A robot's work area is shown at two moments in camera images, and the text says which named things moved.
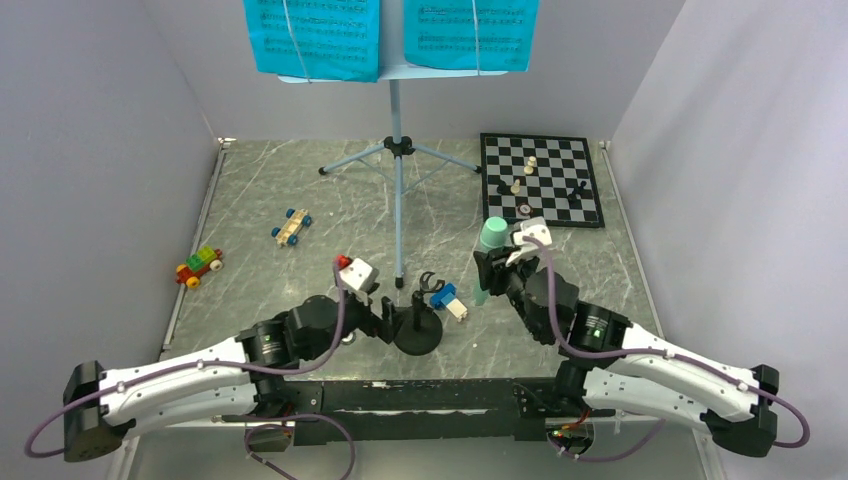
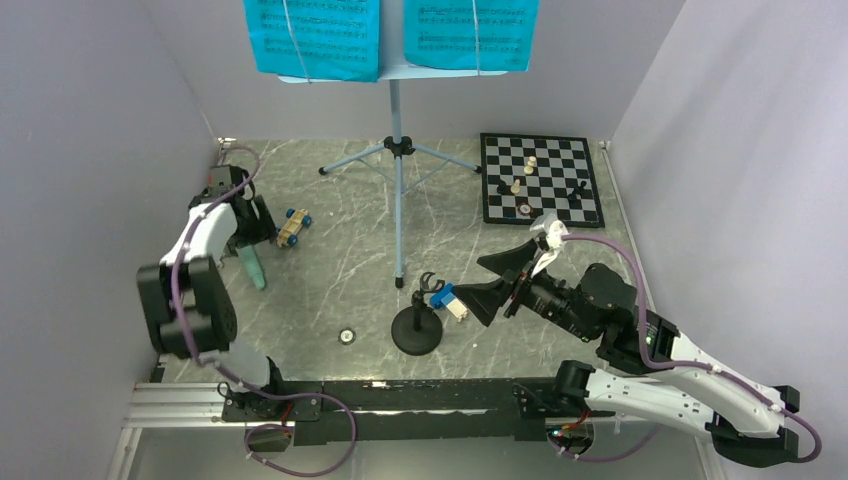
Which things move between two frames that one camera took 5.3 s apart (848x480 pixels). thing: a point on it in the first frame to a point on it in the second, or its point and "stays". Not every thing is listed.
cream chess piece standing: (528, 170) stays
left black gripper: (386, 327) to (263, 228)
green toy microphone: (493, 236) to (253, 265)
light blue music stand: (392, 67) stays
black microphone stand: (420, 329) stays
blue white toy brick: (444, 298) stays
